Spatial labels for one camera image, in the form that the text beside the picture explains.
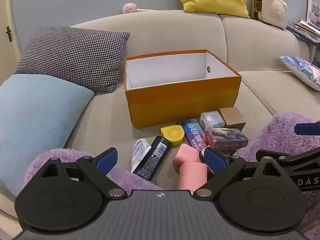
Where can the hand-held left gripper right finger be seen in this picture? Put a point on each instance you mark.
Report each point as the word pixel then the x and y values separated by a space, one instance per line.
pixel 215 160

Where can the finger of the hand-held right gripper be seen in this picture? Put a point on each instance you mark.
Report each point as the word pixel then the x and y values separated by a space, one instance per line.
pixel 303 129
pixel 295 161

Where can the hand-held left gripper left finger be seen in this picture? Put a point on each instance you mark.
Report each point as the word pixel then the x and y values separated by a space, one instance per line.
pixel 107 160

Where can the illustrated card box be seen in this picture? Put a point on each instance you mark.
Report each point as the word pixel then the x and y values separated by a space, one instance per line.
pixel 225 137

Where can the large pink cup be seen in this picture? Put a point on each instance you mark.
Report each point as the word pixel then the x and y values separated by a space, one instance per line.
pixel 192 177

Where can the small pink cup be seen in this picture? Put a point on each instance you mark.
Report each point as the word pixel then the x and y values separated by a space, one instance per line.
pixel 186 155

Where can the blue printed box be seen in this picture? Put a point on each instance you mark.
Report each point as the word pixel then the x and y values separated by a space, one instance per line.
pixel 193 135

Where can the white tube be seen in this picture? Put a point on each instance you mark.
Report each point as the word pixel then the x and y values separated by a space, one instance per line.
pixel 140 150

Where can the clear plastic box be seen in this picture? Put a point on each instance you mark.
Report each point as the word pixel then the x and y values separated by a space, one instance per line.
pixel 212 120

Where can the black bottle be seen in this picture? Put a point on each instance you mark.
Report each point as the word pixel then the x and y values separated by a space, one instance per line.
pixel 152 157

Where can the small brown cardboard box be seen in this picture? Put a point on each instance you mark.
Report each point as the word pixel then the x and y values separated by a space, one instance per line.
pixel 233 117

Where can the yellow tape measure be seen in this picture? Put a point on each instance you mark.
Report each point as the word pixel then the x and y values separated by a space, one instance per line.
pixel 172 133

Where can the orange cardboard box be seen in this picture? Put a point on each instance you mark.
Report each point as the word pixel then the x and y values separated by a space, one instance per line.
pixel 180 100

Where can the purple fluffy blanket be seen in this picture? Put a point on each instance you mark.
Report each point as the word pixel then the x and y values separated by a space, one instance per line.
pixel 282 130

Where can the blue printed pillow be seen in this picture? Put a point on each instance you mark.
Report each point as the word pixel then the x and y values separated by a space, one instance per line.
pixel 305 70

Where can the light blue pillow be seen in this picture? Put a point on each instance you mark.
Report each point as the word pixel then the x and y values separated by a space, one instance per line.
pixel 37 117

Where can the stack of books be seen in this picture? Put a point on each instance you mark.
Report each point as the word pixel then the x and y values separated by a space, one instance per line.
pixel 305 30

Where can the houndstooth pillow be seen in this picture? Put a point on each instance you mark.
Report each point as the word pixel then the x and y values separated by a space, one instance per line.
pixel 75 55

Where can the white printed card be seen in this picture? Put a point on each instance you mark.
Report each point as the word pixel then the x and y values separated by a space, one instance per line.
pixel 312 12

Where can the cream small suitcase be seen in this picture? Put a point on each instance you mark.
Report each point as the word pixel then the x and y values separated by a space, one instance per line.
pixel 271 10

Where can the cream door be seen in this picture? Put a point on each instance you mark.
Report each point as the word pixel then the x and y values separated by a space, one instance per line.
pixel 5 60

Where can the pink plush mallet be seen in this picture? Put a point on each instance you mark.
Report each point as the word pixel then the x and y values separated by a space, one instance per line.
pixel 130 8

